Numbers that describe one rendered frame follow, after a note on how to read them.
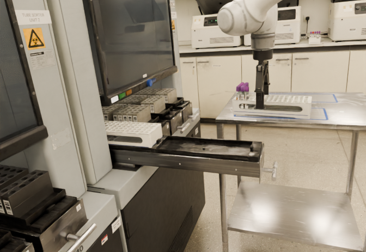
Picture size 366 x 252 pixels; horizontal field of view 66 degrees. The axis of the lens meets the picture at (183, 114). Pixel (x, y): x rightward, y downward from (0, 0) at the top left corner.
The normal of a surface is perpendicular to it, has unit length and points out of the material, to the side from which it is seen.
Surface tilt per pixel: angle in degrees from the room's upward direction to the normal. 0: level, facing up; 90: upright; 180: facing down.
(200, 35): 90
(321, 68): 90
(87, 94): 90
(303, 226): 0
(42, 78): 90
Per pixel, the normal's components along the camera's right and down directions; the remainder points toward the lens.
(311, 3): -0.34, 0.32
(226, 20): -0.80, 0.31
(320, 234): -0.08, -0.95
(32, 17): 0.94, 0.04
